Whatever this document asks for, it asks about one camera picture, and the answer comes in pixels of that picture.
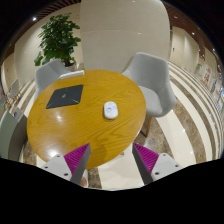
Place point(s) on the grey chair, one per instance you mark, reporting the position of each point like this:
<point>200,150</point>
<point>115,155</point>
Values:
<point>47,74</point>
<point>151,74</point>
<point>13,134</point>

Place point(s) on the grey chair right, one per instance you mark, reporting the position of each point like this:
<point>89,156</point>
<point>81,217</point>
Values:
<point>151,74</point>

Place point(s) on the white laptop on table edge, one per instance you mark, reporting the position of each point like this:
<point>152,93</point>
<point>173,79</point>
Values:
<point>72,74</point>

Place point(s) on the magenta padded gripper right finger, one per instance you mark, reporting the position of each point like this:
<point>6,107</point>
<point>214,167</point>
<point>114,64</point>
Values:
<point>153,166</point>

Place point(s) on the grey chair far left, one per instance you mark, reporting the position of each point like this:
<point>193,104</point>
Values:
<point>13,134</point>

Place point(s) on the white computer mouse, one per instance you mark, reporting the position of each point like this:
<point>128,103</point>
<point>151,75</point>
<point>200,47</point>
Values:
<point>110,110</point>

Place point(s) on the black mouse pad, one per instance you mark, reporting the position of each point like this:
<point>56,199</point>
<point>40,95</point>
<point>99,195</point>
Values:
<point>65,97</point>

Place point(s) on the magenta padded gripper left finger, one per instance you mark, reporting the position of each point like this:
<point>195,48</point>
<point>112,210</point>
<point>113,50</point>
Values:
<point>70,166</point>

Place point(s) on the green potted plant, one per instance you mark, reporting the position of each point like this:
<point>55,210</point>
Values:
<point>58,41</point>

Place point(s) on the round wooden table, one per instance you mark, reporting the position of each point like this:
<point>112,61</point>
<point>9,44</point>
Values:
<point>63,129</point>

